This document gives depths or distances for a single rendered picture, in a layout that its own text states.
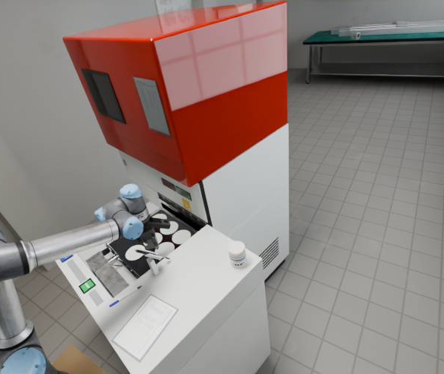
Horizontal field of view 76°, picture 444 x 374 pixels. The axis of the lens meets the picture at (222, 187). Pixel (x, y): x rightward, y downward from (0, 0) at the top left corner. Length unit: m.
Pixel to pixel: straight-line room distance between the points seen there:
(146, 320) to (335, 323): 1.39
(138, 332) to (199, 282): 0.28
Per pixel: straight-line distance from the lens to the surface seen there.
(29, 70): 2.98
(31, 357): 1.20
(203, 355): 1.31
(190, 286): 1.23
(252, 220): 1.74
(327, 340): 2.17
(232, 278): 1.21
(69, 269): 1.55
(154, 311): 1.21
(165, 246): 1.50
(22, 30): 3.00
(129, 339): 1.19
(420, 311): 2.43
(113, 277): 1.51
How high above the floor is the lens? 1.94
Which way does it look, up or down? 36 degrees down
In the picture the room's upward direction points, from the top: 10 degrees counter-clockwise
